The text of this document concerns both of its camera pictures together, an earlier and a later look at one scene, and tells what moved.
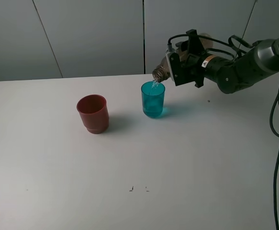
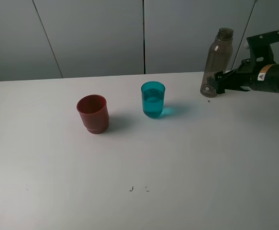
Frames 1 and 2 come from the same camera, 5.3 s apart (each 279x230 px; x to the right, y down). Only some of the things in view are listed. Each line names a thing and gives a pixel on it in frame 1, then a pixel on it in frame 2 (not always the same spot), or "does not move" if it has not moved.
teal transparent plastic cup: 153,94 does not move
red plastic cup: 94,112 does not move
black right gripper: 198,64 → 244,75
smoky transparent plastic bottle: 161,72 → 218,58
